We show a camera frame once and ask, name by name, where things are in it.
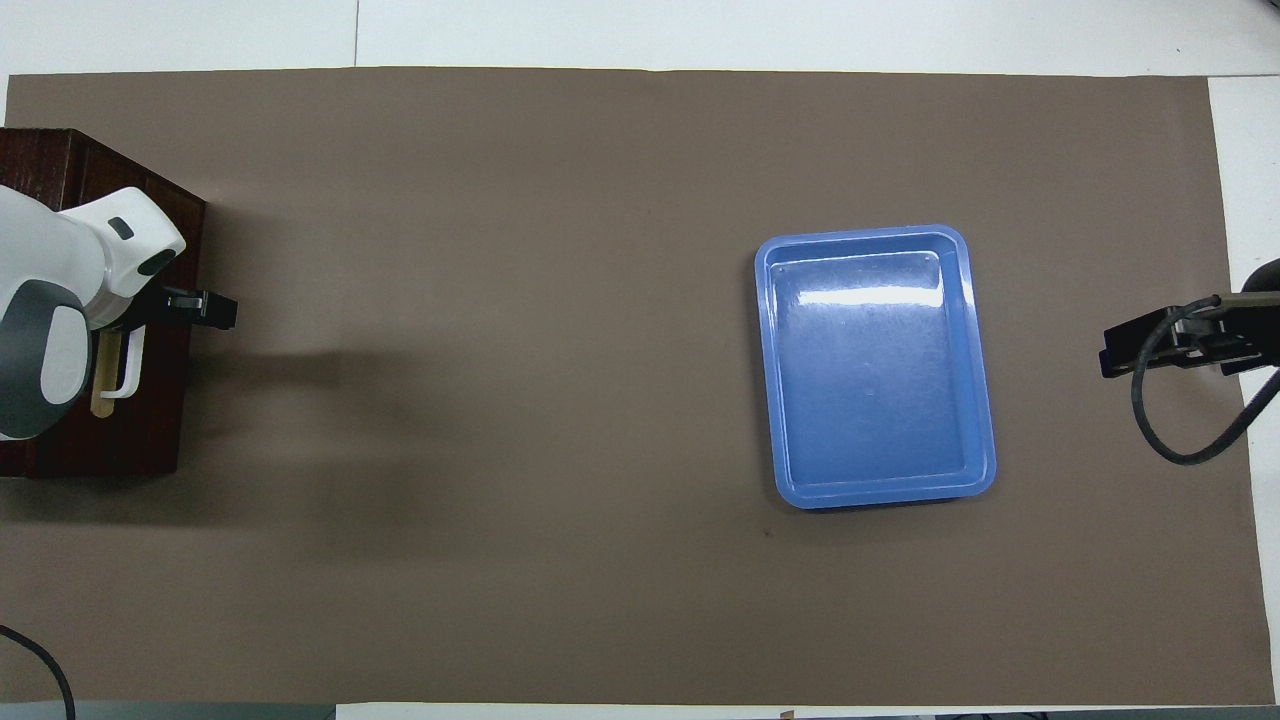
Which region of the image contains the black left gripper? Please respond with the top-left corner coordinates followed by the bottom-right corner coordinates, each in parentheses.
top-left (118, 286), bottom-right (239, 332)

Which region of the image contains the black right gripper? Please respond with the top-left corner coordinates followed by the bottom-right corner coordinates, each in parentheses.
top-left (1100, 257), bottom-right (1280, 380)

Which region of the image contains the white drawer handle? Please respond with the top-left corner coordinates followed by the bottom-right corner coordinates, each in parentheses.
top-left (100, 325), bottom-right (149, 400)

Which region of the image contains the dark wooden cabinet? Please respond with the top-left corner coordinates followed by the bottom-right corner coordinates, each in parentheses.
top-left (0, 128), bottom-right (207, 479)

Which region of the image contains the blue plastic tray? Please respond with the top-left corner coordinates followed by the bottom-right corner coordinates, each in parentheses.
top-left (754, 224), bottom-right (998, 511)

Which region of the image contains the brown paper table mat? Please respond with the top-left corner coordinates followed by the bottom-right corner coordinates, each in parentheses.
top-left (0, 66), bottom-right (1276, 706)

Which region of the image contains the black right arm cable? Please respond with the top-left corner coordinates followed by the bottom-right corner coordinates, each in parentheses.
top-left (1131, 294), bottom-right (1280, 467)

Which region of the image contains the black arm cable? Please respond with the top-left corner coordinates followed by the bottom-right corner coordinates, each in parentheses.
top-left (0, 625), bottom-right (77, 720)
top-left (1131, 294), bottom-right (1280, 467)

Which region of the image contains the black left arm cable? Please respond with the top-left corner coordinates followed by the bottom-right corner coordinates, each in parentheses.
top-left (0, 625), bottom-right (77, 720)

